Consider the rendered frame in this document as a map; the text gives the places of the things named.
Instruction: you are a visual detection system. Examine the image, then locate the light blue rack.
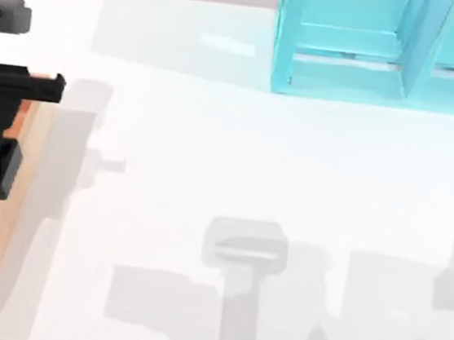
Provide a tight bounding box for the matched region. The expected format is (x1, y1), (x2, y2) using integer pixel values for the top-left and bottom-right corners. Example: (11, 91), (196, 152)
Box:
(267, 0), (454, 116)

